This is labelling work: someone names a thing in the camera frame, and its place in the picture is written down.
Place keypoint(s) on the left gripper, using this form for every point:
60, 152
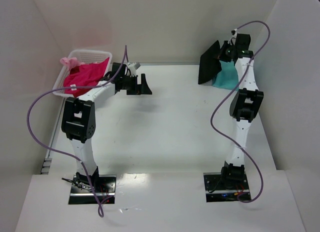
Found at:
136, 84

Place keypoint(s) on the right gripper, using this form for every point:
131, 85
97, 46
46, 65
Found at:
222, 53

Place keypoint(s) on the black t shirt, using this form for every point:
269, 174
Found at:
209, 65

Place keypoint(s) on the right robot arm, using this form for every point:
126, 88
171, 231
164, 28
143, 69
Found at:
243, 108

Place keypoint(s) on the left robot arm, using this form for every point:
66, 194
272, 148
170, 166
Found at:
79, 117

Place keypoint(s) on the folded teal t shirt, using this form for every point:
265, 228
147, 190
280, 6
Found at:
227, 78

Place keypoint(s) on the magenta t shirt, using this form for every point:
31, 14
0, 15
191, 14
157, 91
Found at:
86, 75

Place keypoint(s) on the white plastic basket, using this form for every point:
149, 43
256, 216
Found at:
83, 55

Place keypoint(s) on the red t shirt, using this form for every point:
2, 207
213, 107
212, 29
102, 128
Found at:
79, 91

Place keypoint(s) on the pink cloth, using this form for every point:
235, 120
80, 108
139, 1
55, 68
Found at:
70, 63

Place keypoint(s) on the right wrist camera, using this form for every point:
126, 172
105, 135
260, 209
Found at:
233, 33

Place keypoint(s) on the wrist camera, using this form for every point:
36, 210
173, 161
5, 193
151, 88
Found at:
233, 33
131, 68

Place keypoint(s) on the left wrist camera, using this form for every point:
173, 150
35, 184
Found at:
131, 68

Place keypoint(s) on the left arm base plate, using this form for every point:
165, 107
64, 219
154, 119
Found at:
81, 193

